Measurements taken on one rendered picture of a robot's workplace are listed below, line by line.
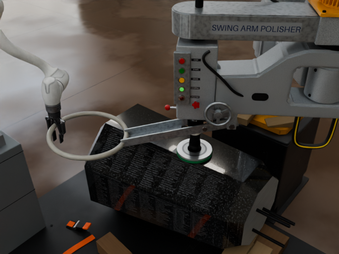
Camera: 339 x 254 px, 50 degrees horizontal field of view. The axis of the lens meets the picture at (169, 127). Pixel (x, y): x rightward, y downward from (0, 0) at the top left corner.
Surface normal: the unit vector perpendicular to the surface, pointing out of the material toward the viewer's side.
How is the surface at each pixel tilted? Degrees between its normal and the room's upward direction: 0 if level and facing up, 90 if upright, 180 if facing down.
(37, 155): 0
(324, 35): 90
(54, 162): 0
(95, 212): 0
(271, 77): 90
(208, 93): 90
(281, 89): 90
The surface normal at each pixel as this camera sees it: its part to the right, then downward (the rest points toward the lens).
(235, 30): -0.11, 0.56
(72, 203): -0.01, -0.83
